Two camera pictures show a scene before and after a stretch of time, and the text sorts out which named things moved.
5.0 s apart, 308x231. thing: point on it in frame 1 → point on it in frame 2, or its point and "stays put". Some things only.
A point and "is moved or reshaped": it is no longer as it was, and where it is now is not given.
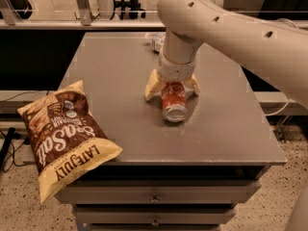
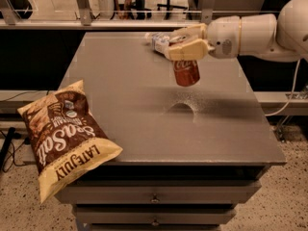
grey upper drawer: x=160 y=192 stays put
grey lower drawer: x=114 y=215 stays put
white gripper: x=176 y=70 → x=223 y=35
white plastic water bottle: x=156 y=38 stays put
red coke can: x=174 y=105 is moved or reshaped
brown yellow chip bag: x=65 y=141 stays put
